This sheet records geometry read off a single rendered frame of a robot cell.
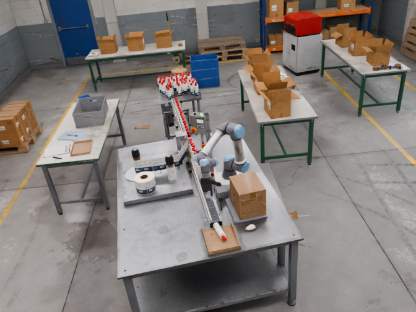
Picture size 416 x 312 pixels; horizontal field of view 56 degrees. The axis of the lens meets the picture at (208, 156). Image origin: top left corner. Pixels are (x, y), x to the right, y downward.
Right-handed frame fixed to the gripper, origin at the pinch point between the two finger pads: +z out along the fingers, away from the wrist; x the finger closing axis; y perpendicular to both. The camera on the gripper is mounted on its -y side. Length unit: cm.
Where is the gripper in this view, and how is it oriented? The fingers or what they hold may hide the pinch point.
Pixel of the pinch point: (212, 199)
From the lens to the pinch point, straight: 337.1
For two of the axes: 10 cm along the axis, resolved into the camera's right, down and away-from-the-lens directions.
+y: -9.8, 1.7, -1.3
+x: 1.6, 1.6, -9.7
